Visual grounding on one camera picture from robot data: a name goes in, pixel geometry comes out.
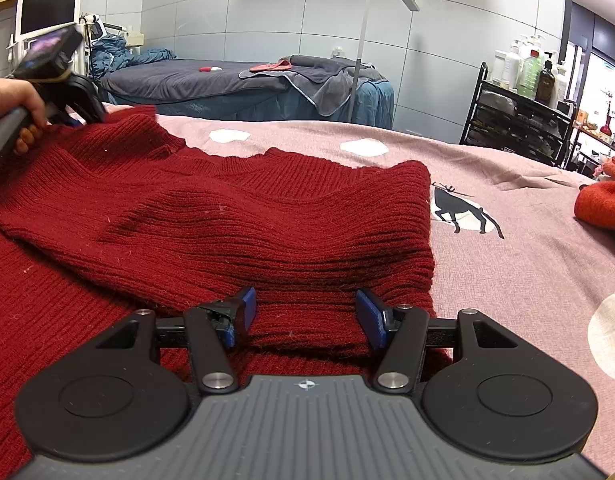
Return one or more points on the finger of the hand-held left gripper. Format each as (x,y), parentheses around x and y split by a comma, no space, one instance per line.
(89,102)

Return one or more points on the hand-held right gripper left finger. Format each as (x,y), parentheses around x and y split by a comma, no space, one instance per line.
(247,310)

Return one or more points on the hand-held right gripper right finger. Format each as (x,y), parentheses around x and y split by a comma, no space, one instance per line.
(370,315)

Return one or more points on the dark red knit sweater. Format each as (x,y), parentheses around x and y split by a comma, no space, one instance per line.
(237,220)

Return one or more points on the person's left hand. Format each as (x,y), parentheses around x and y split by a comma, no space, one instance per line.
(12,97)

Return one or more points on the white monitor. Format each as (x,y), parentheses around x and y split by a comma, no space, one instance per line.
(47,7)

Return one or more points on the crumpled blue quilt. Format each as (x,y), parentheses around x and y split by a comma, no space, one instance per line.
(112,55)

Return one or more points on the small white box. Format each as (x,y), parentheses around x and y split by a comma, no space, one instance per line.
(135,37)

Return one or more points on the grey massage bed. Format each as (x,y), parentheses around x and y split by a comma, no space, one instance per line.
(187,77)

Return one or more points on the small red white tube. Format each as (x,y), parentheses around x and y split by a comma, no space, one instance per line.
(210,68)

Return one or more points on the pink polka dot bed sheet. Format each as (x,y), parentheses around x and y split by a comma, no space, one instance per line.
(512,285)

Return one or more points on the small red cloth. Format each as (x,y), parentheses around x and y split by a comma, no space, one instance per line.
(270,66)

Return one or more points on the grey towel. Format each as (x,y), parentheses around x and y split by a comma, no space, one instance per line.
(327,82)

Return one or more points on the black shelf cart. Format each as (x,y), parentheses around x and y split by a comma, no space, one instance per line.
(517,125)

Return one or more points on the orange knit garment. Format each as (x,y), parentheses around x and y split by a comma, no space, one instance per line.
(600,202)

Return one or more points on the white floor lamp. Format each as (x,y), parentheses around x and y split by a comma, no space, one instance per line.
(367,20)

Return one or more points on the group of bottles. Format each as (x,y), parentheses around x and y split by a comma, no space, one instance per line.
(530,72)

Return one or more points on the red glass vase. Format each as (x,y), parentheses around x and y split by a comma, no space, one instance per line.
(607,129)

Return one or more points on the black vertical pole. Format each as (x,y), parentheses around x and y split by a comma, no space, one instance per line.
(567,5)

